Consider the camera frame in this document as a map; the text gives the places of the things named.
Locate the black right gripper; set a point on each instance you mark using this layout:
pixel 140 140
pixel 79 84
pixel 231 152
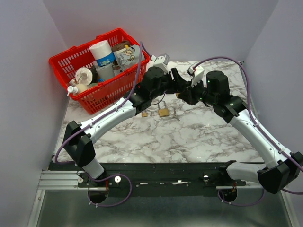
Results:
pixel 188 95

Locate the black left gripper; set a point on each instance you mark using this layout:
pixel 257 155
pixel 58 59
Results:
pixel 174 86

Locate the silver key bunch with ring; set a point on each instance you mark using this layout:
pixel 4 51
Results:
pixel 175 115

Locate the brass padlock long shackle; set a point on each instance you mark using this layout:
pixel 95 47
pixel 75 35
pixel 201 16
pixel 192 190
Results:
pixel 163 112

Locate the small brass padlock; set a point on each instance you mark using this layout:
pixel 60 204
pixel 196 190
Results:
pixel 144 114

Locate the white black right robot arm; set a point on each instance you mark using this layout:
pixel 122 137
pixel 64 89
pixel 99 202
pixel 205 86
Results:
pixel 280 167

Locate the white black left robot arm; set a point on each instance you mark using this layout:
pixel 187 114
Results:
pixel 79 139

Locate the grey cartoon snack bag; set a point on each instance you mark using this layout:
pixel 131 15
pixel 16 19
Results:
pixel 127 57

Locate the red plastic shopping basket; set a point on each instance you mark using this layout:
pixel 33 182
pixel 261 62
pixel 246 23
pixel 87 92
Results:
pixel 66 64

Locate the brown chocolate package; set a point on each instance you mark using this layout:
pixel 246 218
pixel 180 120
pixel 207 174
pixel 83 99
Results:
pixel 121 45

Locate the grey paper cup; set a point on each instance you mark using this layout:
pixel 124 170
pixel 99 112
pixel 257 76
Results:
pixel 106 72

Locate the white paper towel roll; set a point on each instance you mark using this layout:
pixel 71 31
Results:
pixel 102 53

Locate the white pump lotion bottle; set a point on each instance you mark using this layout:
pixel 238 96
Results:
pixel 77 89

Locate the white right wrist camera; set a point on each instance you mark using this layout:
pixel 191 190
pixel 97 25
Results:
pixel 197 73

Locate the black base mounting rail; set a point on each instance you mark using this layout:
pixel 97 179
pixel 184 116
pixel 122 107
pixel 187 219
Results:
pixel 157 180

